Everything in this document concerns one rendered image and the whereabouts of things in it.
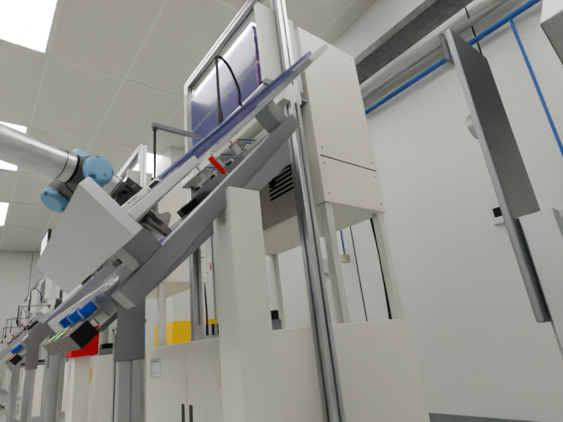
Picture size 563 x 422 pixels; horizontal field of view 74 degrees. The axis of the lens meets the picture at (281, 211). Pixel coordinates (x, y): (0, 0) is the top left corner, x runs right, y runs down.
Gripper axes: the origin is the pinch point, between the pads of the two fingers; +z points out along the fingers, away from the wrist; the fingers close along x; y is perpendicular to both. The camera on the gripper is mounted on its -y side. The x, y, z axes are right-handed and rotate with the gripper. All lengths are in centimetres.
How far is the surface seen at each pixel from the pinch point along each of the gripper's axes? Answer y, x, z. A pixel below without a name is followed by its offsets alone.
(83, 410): -48, 72, 23
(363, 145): 63, -32, 38
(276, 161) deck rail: 24.4, -32.0, 9.3
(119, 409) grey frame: -49, -36, 4
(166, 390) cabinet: -35, 18, 31
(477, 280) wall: 79, -13, 153
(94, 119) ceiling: 189, 267, -87
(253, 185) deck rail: 11.5, -32.0, 6.8
